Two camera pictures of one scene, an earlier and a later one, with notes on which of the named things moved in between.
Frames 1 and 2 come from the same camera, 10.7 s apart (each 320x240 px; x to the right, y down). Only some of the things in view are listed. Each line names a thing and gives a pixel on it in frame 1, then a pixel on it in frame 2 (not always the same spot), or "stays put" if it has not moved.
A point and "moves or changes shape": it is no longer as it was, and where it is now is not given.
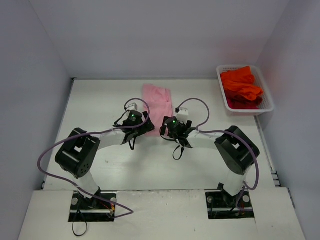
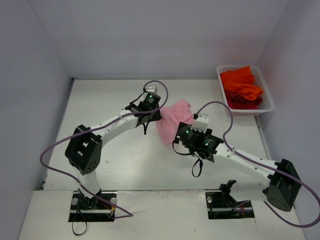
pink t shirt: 159,100 moves or changes shape
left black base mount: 96,209 stays put
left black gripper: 146,125 -> 155,115
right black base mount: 221,204 stays put
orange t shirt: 241,81 stays put
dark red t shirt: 237,101 stays put
